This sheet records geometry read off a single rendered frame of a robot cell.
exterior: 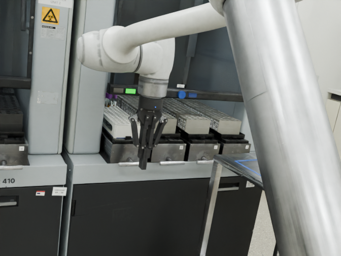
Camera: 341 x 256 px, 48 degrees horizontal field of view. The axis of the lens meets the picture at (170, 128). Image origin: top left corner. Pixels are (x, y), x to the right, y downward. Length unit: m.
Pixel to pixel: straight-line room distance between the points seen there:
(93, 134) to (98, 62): 0.40
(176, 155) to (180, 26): 0.64
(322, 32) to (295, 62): 2.96
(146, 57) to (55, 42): 0.33
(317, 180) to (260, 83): 0.14
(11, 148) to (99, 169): 0.29
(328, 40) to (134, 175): 2.50
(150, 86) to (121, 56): 0.16
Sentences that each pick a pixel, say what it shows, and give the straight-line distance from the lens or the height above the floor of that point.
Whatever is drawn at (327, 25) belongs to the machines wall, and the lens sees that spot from 3.50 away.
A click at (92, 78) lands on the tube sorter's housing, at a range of 1.33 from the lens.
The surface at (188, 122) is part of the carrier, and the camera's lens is 1.49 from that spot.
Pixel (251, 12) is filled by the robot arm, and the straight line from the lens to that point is 0.54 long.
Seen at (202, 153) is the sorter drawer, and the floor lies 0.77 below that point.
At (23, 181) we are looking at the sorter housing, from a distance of 1.30.
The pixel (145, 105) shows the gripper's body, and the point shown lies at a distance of 1.15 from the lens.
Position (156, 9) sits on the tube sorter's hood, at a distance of 1.37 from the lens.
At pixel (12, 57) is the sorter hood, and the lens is 1.27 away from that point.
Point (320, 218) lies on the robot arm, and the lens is 0.47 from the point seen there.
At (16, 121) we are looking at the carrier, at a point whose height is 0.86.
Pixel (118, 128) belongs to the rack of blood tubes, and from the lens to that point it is 1.34.
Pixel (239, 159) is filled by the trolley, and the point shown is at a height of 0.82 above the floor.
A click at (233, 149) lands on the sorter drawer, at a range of 1.56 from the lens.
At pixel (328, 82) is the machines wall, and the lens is 3.63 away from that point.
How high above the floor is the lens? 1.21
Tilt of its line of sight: 15 degrees down
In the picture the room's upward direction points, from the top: 9 degrees clockwise
